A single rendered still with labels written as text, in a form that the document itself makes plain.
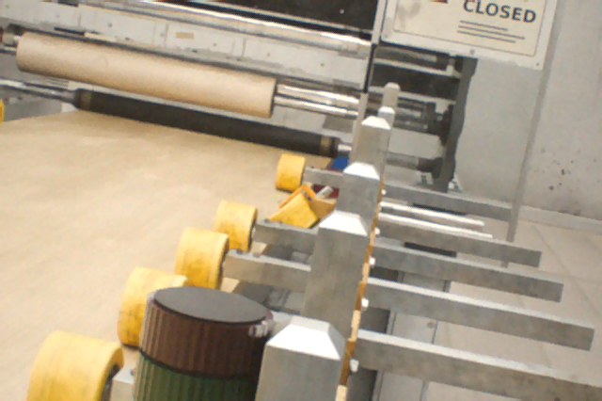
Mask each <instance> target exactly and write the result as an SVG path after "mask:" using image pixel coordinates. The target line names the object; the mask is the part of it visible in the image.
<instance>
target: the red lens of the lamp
mask: <svg viewBox="0 0 602 401"><path fill-rule="evenodd" d="M159 289H161V288H159ZM159 289H155V290H153V291H150V293H149V294H148V297H147V303H146V309H145V314H144V320H143V326H142V331H141V336H140V346H141V347H142V349H143V350H144V351H145V352H146V353H148V354H149V355H151V356H152V357H154V358H155V359H157V360H158V361H162V362H164V363H167V364H170V365H173V366H176V367H180V368H182V369H187V370H191V371H196V372H201V373H208V374H219V375H237V374H245V373H250V372H254V371H257V370H258V369H260V368H261V361H262V356H263V350H264V346H265V343H266V342H267V340H268V338H269V336H270V333H271V327H272V323H273V317H274V316H273V314H272V313H271V312H270V311H269V310H268V309H267V308H265V307H264V306H263V308H264V309H265V310H266V314H267V317H266V319H265V320H264V321H262V322H260V323H258V324H254V325H245V326H230V325H218V324H211V323H205V322H201V321H197V320H193V319H189V318H185V317H182V316H179V315H177V314H174V313H170V312H168V311H166V310H164V309H162V308H161V307H159V306H158V305H157V304H155V302H154V301H153V299H152V298H153V296H154V294H155V292H156V291H158V290H159Z"/></svg>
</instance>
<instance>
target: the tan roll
mask: <svg viewBox="0 0 602 401"><path fill-rule="evenodd" d="M0 54H3V55H8V56H16V62H17V67H18V69H19V70H20V71H21V72H29V73H33V74H37V75H43V76H48V77H53V78H57V79H62V80H68V81H72V82H76V83H81V84H86V85H91V86H96V87H101V88H109V89H114V90H119V91H124V92H125V91H129V92H134V93H139V94H144V95H149V96H152V97H158V98H163V99H168V100H172V101H177V102H183V103H188V104H196V105H200V106H206V107H210V108H215V109H220V110H226V111H230V112H235V113H240V114H245V115H250V116H254V117H259V118H264V119H271V117H272V115H273V112H274V108H275V105H278V106H283V107H288V108H293V109H298V110H303V111H308V112H312V113H317V114H322V115H327V116H332V117H337V118H342V119H347V120H356V118H357V113H358V109H355V108H351V107H346V106H341V105H335V104H327V103H322V102H316V101H312V100H308V99H303V98H297V97H293V96H288V95H282V94H277V93H275V91H276V84H277V79H273V78H268V77H263V76H258V75H254V74H249V73H243V72H235V71H229V70H224V69H219V68H215V67H209V66H204V65H200V64H195V63H190V62H185V61H179V60H175V59H170V58H165V57H159V56H152V55H146V54H141V53H137V52H131V51H126V50H121V49H117V48H115V49H111V48H107V47H102V46H97V45H92V44H87V43H82V42H77V41H72V40H63V39H59V38H54V37H48V36H43V35H39V34H34V33H29V32H26V33H24V34H23V35H22V37H21V39H20V41H19V44H18V45H16V44H10V43H5V42H2V41H0Z"/></svg>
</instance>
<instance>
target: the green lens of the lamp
mask: <svg viewBox="0 0 602 401"><path fill-rule="evenodd" d="M260 370H261V368H260V369H259V370H258V372H257V373H256V374H254V375H252V376H250V377H242V378H234V379H215V378H206V377H194V376H189V375H186V374H182V373H178V372H175V371H172V370H169V369H166V368H165V367H162V366H160V365H158V364H157V363H155V362H154V361H151V360H150V359H149V358H148V357H147V356H146V355H145V354H144V351H143V349H142V347H141V346H139V348H138V354H137V360H136V366H135V375H134V381H133V387H132V398H133V399H134V401H255V400H256V395H257V390H258V381H259V375H260Z"/></svg>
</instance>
